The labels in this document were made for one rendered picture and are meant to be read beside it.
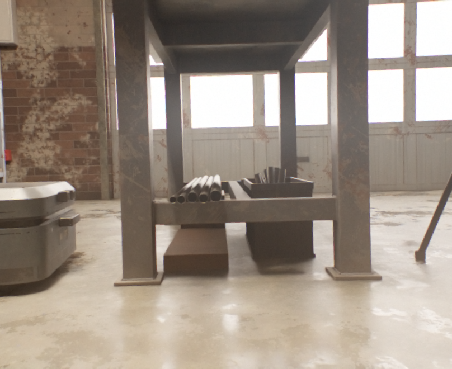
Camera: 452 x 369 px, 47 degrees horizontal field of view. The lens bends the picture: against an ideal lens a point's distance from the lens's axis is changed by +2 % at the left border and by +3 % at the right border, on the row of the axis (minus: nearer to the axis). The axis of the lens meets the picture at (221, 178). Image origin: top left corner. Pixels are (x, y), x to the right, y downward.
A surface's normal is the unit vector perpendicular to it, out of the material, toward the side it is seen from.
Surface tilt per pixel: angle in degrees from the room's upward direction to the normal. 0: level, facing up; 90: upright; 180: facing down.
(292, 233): 90
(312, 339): 0
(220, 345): 0
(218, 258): 93
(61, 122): 90
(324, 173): 90
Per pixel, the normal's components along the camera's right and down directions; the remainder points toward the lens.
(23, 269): 0.32, 0.03
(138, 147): 0.00, 0.04
